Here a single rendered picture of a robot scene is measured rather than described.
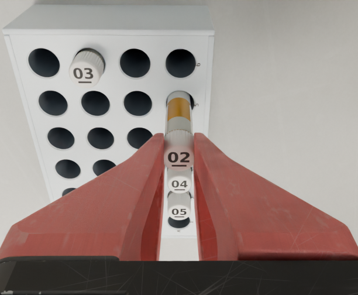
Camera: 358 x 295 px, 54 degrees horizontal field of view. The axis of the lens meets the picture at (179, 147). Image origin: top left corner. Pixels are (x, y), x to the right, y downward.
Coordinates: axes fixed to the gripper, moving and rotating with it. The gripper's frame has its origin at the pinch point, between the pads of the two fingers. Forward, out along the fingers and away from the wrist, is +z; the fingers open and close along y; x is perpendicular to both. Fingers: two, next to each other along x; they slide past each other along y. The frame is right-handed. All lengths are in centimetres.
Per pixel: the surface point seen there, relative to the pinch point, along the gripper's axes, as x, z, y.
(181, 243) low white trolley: 14.3, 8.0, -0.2
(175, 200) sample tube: 5.2, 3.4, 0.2
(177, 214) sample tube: 5.9, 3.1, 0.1
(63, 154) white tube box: 2.9, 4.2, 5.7
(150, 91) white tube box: -0.6, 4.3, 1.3
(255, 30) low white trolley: -2.0, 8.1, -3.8
